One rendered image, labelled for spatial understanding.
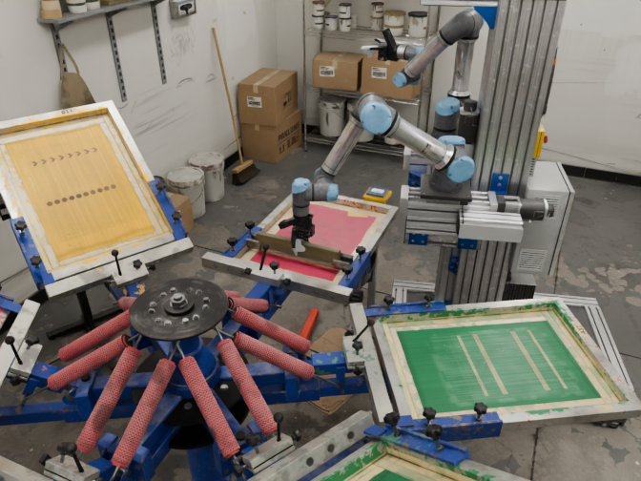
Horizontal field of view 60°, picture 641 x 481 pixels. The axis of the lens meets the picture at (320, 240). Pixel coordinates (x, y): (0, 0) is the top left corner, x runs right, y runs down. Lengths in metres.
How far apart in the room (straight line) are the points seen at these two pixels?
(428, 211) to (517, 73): 0.68
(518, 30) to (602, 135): 3.49
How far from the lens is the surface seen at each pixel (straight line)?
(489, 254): 2.94
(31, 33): 3.90
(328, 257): 2.45
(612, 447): 3.36
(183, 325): 1.70
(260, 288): 2.25
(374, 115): 2.19
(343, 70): 5.69
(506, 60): 2.56
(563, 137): 5.94
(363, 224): 2.83
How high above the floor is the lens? 2.39
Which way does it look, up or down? 32 degrees down
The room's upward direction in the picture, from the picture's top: straight up
